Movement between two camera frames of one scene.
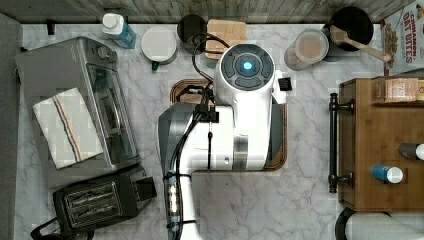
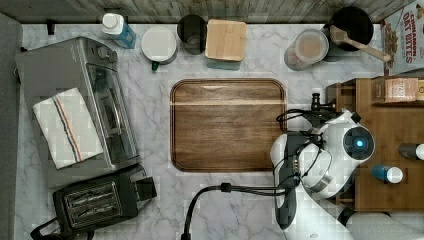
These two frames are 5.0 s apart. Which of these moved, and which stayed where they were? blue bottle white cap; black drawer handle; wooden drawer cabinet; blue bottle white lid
Moved: black drawer handle
Stayed: blue bottle white lid; blue bottle white cap; wooden drawer cabinet
